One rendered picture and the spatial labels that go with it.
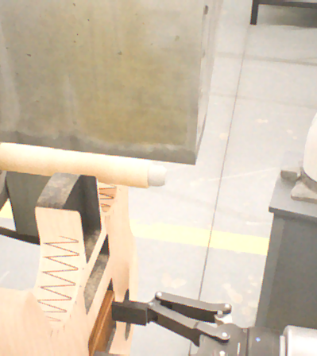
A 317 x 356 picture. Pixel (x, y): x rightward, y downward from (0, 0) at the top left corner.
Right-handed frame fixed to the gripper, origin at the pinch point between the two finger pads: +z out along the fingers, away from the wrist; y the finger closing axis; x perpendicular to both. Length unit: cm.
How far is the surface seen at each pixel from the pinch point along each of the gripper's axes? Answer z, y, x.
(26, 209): 23.5, 28.9, -7.8
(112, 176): 0.5, 7.9, 18.1
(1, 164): 13.9, 7.9, 18.0
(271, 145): -24, 209, -104
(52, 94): 0.1, -6.4, 35.9
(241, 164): -10, 188, -104
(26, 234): 24.5, 29.0, -13.9
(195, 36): -10.2, -6.5, 41.1
